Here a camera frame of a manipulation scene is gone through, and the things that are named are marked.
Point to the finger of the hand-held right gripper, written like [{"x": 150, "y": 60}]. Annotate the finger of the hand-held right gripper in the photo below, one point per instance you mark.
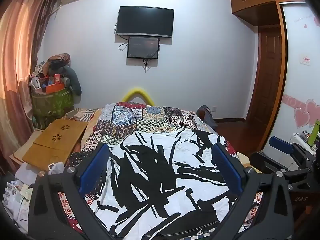
[
  {"x": 281, "y": 144},
  {"x": 265, "y": 163}
]

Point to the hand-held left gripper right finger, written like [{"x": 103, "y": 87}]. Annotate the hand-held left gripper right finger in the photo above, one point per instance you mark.
[{"x": 228, "y": 167}]

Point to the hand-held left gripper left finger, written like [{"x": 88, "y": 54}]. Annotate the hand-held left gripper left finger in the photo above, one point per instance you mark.
[{"x": 93, "y": 167}]

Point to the black and white patterned shirt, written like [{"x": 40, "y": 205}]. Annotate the black and white patterned shirt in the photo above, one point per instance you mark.
[{"x": 155, "y": 170}]

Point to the dark grey clothes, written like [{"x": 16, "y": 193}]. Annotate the dark grey clothes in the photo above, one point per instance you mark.
[{"x": 207, "y": 117}]

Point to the green bottle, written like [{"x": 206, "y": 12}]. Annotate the green bottle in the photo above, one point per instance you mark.
[{"x": 313, "y": 135}]

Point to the white plastic bag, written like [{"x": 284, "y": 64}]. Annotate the white plastic bag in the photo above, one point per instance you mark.
[{"x": 58, "y": 168}]

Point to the wooden lap desk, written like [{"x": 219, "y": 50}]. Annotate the wooden lap desk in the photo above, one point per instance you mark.
[{"x": 50, "y": 142}]

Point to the striped orange bed sheet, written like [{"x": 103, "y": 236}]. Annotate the striped orange bed sheet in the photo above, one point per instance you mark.
[{"x": 80, "y": 115}]

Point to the brown wooden door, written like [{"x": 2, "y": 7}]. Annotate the brown wooden door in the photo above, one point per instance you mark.
[{"x": 270, "y": 80}]

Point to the patchwork patterned blanket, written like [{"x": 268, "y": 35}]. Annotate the patchwork patterned blanket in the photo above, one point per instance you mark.
[{"x": 140, "y": 120}]

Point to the white wardrobe door heart stickers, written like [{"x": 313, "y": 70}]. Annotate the white wardrobe door heart stickers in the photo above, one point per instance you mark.
[{"x": 297, "y": 80}]

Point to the green patterned bag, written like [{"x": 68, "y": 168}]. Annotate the green patterned bag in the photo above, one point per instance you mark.
[{"x": 55, "y": 102}]

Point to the pile of papers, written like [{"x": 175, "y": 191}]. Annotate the pile of papers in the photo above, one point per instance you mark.
[{"x": 17, "y": 200}]

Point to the orange box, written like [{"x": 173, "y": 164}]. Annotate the orange box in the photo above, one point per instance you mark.
[{"x": 53, "y": 88}]

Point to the small red box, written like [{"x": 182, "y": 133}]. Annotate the small red box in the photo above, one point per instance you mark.
[{"x": 57, "y": 78}]

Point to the brown patterned bag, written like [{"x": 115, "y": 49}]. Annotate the brown patterned bag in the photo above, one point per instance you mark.
[{"x": 60, "y": 58}]

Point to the pink brown curtain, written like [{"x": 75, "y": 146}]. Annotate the pink brown curtain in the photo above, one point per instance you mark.
[{"x": 17, "y": 55}]

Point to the wooden overhead cabinet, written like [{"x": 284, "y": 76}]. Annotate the wooden overhead cabinet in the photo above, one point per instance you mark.
[{"x": 255, "y": 0}]

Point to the small black wall monitor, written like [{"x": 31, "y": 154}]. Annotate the small black wall monitor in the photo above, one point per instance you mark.
[{"x": 142, "y": 47}]

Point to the black wall television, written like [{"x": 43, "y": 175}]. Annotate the black wall television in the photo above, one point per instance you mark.
[{"x": 145, "y": 21}]

